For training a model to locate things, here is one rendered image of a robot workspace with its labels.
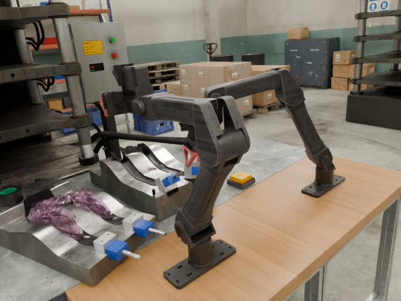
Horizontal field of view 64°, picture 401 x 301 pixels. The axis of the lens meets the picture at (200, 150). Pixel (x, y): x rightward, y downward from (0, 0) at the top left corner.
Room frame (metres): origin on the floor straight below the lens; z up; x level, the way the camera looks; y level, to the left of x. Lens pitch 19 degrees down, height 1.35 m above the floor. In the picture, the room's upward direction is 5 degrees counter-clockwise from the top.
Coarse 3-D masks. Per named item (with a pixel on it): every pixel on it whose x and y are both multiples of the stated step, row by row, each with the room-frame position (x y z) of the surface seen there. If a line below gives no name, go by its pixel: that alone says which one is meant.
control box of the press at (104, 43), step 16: (80, 32) 1.72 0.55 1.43; (96, 32) 1.77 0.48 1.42; (112, 32) 1.83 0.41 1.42; (80, 48) 1.71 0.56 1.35; (96, 48) 1.76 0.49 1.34; (112, 48) 1.82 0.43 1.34; (96, 64) 1.75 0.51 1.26; (112, 64) 1.81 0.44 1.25; (80, 80) 1.70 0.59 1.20; (96, 80) 1.74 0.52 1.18; (112, 80) 1.80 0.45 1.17; (96, 96) 1.73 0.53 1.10; (96, 128) 1.83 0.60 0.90; (112, 128) 1.82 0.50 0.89; (112, 144) 1.81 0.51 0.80
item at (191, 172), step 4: (184, 164) 1.04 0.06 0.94; (192, 164) 1.02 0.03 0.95; (196, 164) 1.04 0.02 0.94; (184, 168) 1.04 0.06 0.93; (188, 168) 1.02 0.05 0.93; (192, 168) 1.01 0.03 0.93; (196, 168) 1.00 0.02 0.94; (184, 172) 1.03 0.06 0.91; (188, 172) 1.02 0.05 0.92; (192, 172) 1.01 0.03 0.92; (196, 172) 1.00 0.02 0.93; (184, 176) 1.03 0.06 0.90; (188, 176) 1.02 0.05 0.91; (192, 176) 1.01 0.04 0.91
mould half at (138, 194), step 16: (112, 160) 1.17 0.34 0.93; (144, 160) 1.20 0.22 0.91; (160, 160) 1.22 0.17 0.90; (176, 160) 1.23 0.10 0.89; (96, 176) 1.23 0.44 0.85; (112, 176) 1.11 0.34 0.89; (128, 176) 1.10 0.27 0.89; (160, 176) 1.08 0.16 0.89; (112, 192) 1.13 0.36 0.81; (128, 192) 1.03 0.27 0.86; (144, 192) 0.95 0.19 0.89; (160, 192) 0.94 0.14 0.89; (144, 208) 0.96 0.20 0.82; (160, 208) 0.91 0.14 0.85; (176, 208) 0.95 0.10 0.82
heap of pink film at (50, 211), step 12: (84, 192) 0.92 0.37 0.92; (36, 204) 0.92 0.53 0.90; (48, 204) 0.90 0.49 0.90; (60, 204) 0.93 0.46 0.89; (84, 204) 0.88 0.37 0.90; (96, 204) 0.88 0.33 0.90; (36, 216) 0.83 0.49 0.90; (48, 216) 0.80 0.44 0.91; (60, 216) 0.81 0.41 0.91; (72, 216) 0.81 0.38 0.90; (108, 216) 0.86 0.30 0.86; (60, 228) 0.78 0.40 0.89; (72, 228) 0.78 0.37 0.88
